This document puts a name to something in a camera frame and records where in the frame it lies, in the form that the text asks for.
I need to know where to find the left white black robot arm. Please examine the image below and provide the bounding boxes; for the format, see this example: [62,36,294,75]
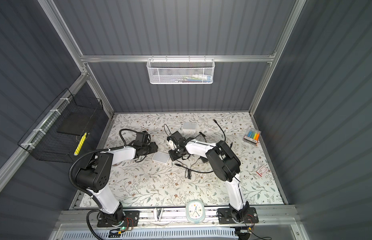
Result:
[69,131,158,226]

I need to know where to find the white wire mesh basket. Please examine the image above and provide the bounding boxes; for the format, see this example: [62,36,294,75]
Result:
[147,58,215,85]

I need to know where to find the black wire wall basket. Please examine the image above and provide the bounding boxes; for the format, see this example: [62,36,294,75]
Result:
[18,91,104,163]

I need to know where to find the long black cable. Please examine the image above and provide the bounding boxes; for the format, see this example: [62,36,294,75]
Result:
[175,119,233,174]

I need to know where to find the white ventilated cable duct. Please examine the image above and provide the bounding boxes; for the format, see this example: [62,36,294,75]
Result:
[59,226,240,240]

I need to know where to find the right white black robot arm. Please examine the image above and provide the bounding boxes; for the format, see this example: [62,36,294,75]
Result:
[167,132,249,223]

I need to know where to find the mint green alarm clock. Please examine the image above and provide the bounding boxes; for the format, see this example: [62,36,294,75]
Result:
[185,200,205,224]

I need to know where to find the pack of coloured markers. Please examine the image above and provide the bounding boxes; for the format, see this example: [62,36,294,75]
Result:
[243,128,261,145]

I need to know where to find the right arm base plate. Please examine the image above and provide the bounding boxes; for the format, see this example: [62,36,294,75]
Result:
[216,208,259,225]

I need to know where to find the floral patterned table mat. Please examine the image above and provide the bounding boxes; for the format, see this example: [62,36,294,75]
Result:
[105,112,283,207]

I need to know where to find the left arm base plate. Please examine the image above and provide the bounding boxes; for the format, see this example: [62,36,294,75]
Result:
[97,211,140,228]

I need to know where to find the yellow black striped marker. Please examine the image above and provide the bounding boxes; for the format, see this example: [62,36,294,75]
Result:
[74,133,88,156]

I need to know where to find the small red white card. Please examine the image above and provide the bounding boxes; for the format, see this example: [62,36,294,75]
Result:
[256,166,268,177]

